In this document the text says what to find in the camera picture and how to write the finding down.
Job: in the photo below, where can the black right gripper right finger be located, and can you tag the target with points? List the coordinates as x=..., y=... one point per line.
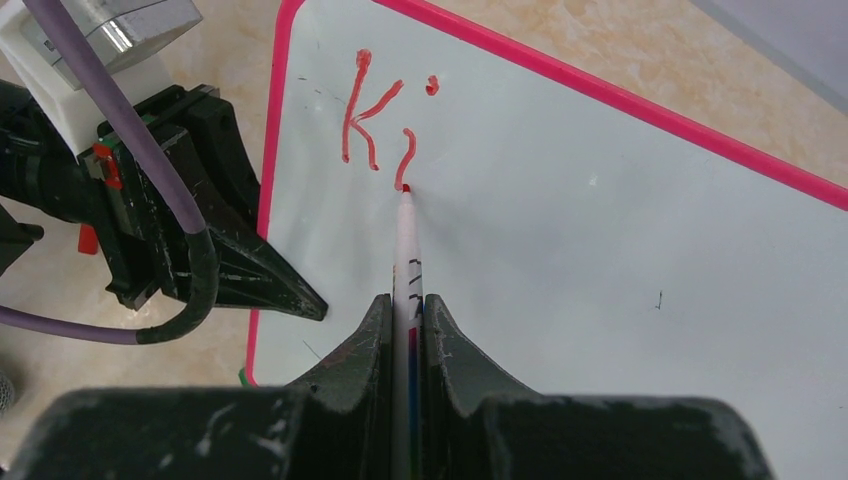
x=483, y=423

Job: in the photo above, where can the red marker cap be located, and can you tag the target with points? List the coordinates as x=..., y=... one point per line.
x=88, y=242

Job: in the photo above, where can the red marker pen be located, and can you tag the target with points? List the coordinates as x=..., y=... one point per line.
x=407, y=316

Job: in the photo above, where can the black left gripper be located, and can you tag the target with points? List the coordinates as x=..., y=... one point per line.
x=139, y=236

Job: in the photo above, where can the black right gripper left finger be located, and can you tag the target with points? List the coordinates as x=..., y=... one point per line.
x=330, y=423

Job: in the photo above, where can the pink-framed whiteboard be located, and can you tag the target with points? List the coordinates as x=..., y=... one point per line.
x=588, y=240

